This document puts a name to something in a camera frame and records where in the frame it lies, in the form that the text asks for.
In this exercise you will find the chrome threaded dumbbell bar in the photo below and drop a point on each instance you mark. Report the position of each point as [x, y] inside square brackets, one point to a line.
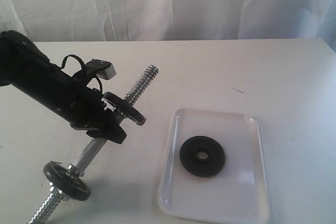
[90, 151]

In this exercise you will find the black weight plate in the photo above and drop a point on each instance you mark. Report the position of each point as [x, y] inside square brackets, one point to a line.
[71, 185]
[202, 156]
[125, 108]

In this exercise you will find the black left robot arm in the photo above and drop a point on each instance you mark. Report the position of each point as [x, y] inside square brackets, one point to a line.
[25, 67]

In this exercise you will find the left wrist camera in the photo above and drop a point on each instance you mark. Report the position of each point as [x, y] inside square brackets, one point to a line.
[100, 68]

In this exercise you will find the white backdrop curtain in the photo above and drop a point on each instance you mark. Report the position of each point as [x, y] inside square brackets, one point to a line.
[130, 20]

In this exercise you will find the white rectangular plastic tray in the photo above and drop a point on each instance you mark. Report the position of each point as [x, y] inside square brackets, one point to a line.
[238, 193]

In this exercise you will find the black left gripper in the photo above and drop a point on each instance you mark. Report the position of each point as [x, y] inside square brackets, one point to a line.
[84, 109]

